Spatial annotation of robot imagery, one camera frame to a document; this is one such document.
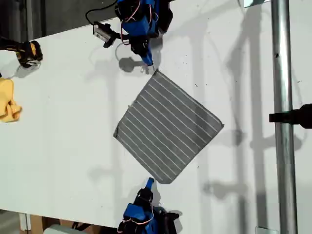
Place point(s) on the grey white-striped towel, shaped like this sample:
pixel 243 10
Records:
pixel 168 126

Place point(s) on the white plastic box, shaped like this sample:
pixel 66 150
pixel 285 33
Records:
pixel 57 229

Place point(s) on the brown cardboard box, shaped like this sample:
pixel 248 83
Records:
pixel 36 224

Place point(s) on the white table leg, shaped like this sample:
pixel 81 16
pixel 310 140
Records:
pixel 24 221

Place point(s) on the crumpled yellow cloth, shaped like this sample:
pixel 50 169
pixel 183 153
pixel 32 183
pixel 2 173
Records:
pixel 7 97

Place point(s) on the black clamp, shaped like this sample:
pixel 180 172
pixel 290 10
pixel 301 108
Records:
pixel 302 115

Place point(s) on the black camera stalk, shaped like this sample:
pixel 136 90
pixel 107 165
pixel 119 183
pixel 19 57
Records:
pixel 109 43
pixel 174 215

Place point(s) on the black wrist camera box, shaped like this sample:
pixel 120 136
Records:
pixel 101 31
pixel 170 224

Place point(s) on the steel post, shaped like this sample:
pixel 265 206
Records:
pixel 282 73

